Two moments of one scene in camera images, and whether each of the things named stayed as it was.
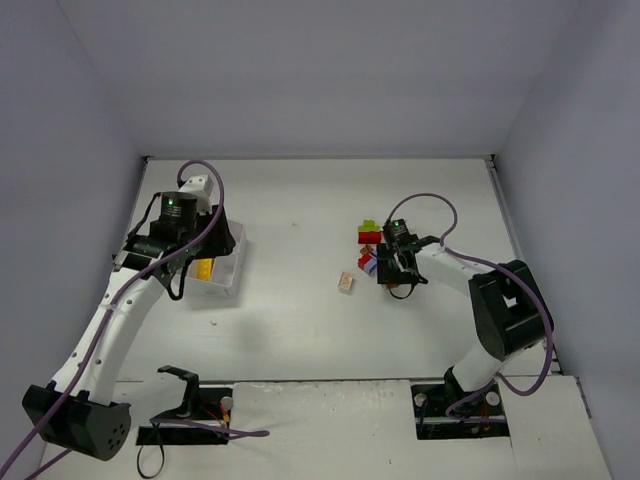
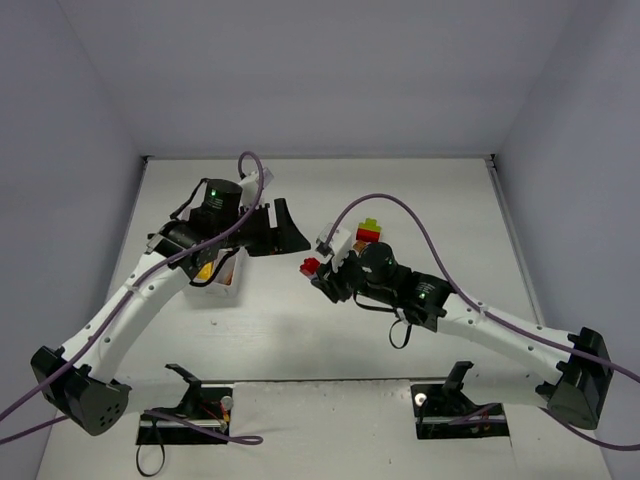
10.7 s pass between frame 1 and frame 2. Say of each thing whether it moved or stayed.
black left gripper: moved
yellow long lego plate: stayed
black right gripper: moved
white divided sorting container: stayed
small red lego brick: moved
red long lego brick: stayed
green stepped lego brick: stayed
